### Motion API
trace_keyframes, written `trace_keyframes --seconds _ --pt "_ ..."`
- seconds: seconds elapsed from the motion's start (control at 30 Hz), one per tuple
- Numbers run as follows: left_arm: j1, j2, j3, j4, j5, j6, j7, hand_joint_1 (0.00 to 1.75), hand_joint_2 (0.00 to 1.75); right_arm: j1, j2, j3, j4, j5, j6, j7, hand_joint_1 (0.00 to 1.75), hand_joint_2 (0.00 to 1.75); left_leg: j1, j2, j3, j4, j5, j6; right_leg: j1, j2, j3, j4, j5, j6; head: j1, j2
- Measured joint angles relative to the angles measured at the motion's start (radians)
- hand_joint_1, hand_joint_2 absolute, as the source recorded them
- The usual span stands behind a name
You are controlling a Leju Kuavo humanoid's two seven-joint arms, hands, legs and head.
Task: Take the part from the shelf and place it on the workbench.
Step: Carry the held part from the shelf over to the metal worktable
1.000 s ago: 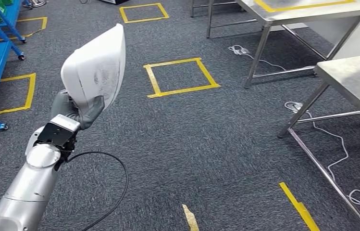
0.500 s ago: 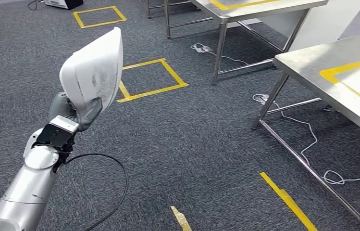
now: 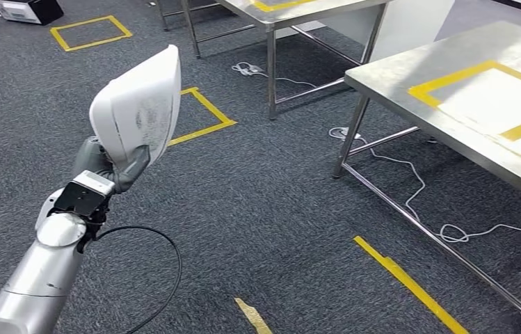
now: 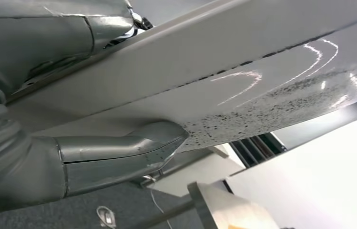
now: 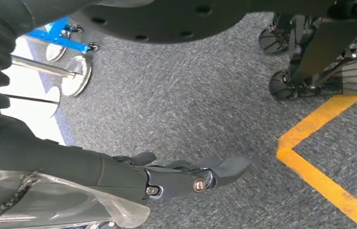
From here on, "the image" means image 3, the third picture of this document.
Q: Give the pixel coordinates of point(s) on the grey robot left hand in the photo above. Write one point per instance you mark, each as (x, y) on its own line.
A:
(92, 159)

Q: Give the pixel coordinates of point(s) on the white plastic shell part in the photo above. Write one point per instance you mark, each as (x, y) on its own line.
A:
(140, 101)

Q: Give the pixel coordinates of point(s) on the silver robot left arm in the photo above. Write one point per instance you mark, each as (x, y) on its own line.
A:
(39, 276)

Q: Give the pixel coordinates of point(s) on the steel workbench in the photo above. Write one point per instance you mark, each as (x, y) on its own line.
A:
(394, 78)

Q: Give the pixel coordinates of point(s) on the black and white device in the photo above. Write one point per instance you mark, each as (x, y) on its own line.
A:
(34, 10)

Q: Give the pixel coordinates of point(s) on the torn yellow tape scrap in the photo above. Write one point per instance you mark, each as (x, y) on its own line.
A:
(253, 318)

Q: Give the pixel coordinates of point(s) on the steel table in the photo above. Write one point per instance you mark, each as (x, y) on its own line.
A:
(288, 16)

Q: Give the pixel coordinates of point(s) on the white desk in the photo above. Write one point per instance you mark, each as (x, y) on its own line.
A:
(417, 27)

